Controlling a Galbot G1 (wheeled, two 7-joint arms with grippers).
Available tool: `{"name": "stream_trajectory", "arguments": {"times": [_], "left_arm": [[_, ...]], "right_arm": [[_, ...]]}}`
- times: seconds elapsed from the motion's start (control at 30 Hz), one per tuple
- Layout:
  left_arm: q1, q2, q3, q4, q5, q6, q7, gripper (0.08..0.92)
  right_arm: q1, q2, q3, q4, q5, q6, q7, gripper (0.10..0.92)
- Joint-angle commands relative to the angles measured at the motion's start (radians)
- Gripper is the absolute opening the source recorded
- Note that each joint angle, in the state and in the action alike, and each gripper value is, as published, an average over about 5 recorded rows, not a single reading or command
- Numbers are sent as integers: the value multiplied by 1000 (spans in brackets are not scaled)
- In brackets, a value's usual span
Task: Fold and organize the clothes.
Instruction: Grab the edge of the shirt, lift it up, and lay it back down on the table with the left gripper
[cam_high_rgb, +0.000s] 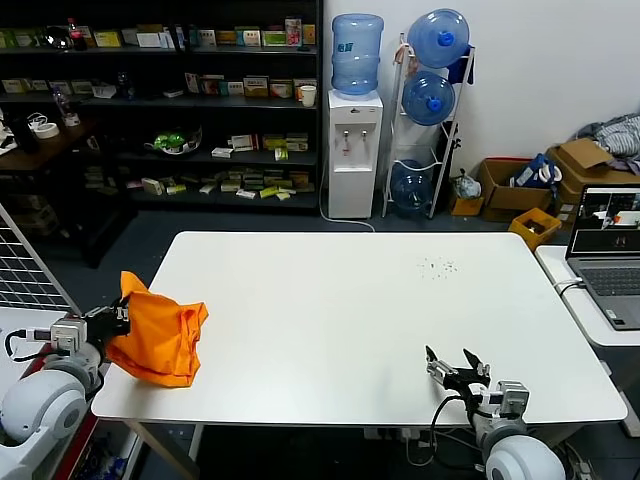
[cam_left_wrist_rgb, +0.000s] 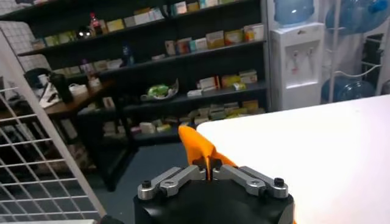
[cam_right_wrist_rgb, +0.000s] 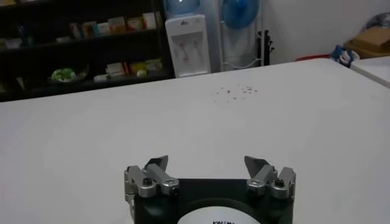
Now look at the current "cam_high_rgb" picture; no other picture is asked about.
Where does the white table with red edge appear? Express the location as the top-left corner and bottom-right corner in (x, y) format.
(0, 305), (101, 480)

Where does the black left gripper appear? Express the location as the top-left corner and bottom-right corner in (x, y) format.
(82, 294), (132, 347)

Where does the white carton with red stripe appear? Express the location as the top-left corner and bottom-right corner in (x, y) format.
(227, 133), (261, 152)

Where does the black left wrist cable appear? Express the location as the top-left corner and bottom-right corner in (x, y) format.
(3, 328), (54, 364)

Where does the pale pink rag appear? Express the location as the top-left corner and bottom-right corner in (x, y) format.
(391, 43), (419, 79)

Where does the green and white plastic bag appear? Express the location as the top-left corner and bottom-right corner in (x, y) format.
(142, 125), (204, 157)

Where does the blue water jug with label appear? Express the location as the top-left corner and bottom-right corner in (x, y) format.
(330, 13), (385, 97)

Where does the black shelf unit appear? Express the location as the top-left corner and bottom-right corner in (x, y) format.
(0, 0), (324, 270)

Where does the yellow plastic crate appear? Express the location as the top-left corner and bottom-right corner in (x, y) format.
(507, 206), (563, 252)

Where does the grey open laptop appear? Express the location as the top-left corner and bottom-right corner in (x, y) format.
(564, 183), (640, 332)

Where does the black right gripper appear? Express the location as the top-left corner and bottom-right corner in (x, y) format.
(424, 344), (495, 400)

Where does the cola bottle with red label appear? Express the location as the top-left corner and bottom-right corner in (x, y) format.
(66, 17), (89, 52)

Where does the white wire grid panel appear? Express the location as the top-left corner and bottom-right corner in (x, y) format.
(0, 201), (85, 320)

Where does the black cup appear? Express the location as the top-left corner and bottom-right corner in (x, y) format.
(11, 112), (42, 155)

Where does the yellow carton with white label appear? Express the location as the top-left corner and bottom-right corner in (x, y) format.
(242, 75), (271, 98)

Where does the orange t-shirt with white print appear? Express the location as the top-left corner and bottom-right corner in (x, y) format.
(105, 270), (210, 389)

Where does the clear plastic water bottle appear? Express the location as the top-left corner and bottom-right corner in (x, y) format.
(50, 83), (69, 120)

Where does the brown wooden desk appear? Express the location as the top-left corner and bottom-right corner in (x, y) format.
(0, 117), (108, 174)

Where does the open brown cardboard box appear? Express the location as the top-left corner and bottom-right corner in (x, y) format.
(475, 157), (556, 225)

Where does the white wire jug rack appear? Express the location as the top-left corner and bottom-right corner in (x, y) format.
(381, 32), (476, 220)

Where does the white water dispenser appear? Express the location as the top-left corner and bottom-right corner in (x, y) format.
(326, 89), (384, 220)

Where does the white power strip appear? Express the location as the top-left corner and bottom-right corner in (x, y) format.
(362, 426), (436, 451)

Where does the pile of grey-blue clothes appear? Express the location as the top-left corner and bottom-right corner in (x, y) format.
(573, 112), (640, 175)

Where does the large white table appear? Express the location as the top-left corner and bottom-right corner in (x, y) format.
(91, 229), (630, 480)

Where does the blue bag with white handles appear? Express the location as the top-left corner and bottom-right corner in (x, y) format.
(512, 152), (564, 190)

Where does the small white side table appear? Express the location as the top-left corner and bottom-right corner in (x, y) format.
(532, 243), (640, 439)

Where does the white and blue plastic bag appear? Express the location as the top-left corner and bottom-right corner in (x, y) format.
(450, 168), (483, 200)

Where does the white dispenser power cable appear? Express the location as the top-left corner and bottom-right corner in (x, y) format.
(317, 164), (376, 234)

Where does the cardboard box with raised flap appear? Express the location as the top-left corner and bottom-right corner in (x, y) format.
(545, 138), (640, 224)

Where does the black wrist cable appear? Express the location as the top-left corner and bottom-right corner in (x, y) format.
(429, 393), (484, 472)
(3, 328), (54, 364)

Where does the small brown cardboard box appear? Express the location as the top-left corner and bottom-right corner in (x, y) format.
(447, 191), (486, 218)

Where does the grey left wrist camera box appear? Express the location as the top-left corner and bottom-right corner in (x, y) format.
(48, 314), (90, 357)

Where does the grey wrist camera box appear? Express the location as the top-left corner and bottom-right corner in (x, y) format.
(48, 314), (90, 357)
(479, 379), (531, 426)

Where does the shiny dark round bowl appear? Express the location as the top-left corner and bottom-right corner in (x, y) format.
(42, 25), (75, 51)

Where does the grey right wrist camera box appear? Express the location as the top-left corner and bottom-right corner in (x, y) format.
(479, 379), (531, 426)

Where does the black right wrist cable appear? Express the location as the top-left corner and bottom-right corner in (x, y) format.
(429, 393), (484, 472)

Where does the white laptop cable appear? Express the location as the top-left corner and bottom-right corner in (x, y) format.
(552, 278), (586, 297)

